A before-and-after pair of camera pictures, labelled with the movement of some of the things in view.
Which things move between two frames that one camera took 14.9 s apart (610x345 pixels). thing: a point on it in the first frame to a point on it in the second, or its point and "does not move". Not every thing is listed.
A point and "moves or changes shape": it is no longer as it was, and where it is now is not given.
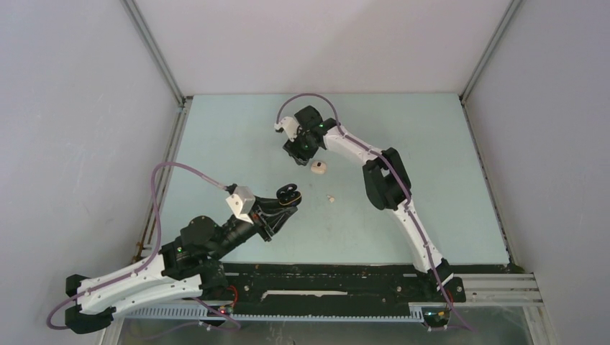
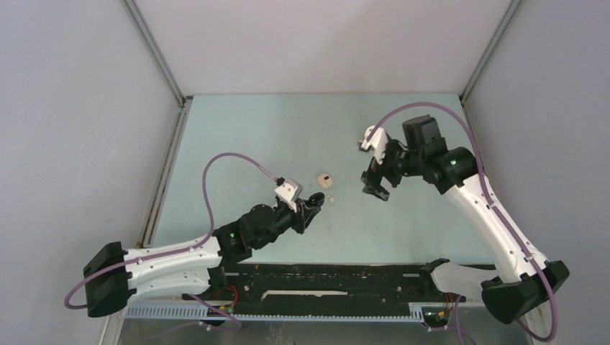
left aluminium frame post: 157,54 does not move
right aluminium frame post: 513,7 does not move
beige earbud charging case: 318,167 to 325,180
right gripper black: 301,157 to 370,177
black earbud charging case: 287,195 moves or changes shape
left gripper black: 275,215 to 304,215
